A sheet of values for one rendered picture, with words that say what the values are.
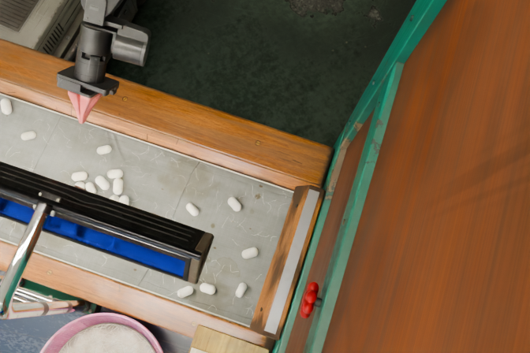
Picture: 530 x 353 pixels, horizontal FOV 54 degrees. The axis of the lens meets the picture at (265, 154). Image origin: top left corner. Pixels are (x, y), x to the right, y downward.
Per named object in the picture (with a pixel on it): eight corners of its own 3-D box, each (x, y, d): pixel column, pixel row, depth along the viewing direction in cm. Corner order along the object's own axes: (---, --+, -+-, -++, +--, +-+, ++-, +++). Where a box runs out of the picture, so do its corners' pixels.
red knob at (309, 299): (306, 280, 63) (310, 279, 59) (322, 286, 63) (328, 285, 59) (295, 315, 62) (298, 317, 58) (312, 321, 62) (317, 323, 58)
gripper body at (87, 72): (104, 99, 99) (110, 63, 96) (54, 82, 99) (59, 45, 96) (118, 90, 105) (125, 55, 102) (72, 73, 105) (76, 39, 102)
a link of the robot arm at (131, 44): (99, -17, 98) (87, -11, 90) (159, 1, 100) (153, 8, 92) (90, 43, 103) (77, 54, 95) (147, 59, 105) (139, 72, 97)
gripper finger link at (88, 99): (84, 132, 102) (91, 88, 98) (50, 120, 103) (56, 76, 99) (100, 120, 109) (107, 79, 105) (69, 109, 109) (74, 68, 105)
